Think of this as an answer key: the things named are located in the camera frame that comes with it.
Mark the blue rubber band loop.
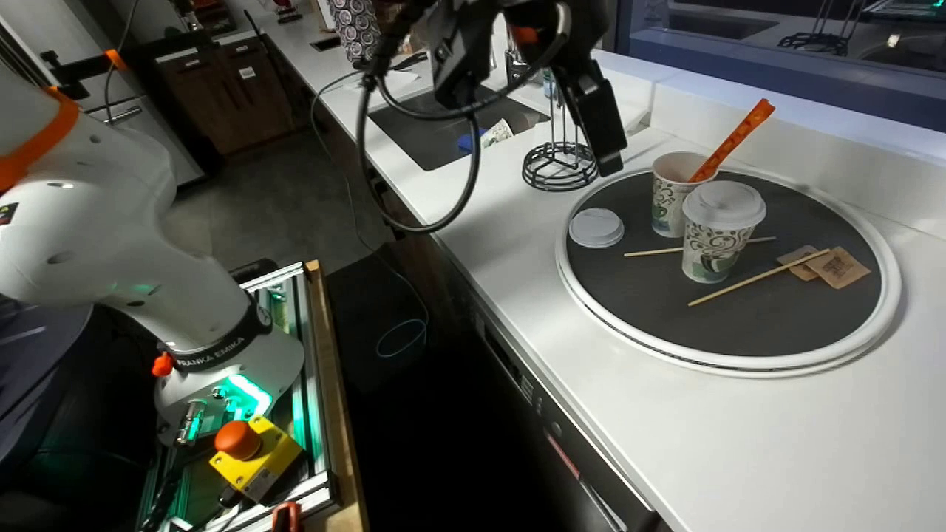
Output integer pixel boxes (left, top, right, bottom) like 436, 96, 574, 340
373, 312, 430, 364

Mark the brown wooden cabinet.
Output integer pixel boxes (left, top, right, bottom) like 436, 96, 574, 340
144, 28, 300, 161

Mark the round black tray white rim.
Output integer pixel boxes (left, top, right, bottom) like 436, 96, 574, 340
553, 158, 903, 378

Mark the yellow emergency stop button box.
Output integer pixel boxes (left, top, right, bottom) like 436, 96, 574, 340
207, 417, 306, 501

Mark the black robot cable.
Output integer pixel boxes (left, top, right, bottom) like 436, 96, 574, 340
306, 0, 487, 239

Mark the dark glass window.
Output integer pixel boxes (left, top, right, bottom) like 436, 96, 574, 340
609, 0, 946, 133

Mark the stainless steel sink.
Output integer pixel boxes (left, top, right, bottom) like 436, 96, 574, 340
365, 86, 553, 174

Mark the patterned tall vase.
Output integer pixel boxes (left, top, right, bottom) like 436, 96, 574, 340
327, 0, 385, 68

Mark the wire paper towel holder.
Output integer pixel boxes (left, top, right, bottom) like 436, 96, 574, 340
518, 83, 603, 195

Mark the white plastic cup lid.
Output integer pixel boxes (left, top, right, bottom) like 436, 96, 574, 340
679, 177, 767, 234
566, 202, 627, 251

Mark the wooden stir stick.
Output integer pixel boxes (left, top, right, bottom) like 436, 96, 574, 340
685, 244, 835, 310
621, 234, 779, 263

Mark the clear glass container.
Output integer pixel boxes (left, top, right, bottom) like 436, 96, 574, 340
618, 72, 662, 142

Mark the red handle tool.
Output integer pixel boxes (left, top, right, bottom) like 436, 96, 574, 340
269, 498, 305, 532

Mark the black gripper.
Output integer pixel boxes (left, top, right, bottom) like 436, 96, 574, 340
423, 0, 633, 179

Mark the dark under-counter cabinet front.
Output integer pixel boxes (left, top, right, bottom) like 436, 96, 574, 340
430, 244, 668, 532

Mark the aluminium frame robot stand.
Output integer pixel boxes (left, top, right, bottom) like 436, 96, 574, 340
132, 256, 373, 532

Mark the orange plastic stirrer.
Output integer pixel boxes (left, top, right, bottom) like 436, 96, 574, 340
685, 93, 776, 185

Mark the brown sugar packet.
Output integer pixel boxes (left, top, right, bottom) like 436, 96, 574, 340
775, 241, 821, 284
806, 244, 875, 291

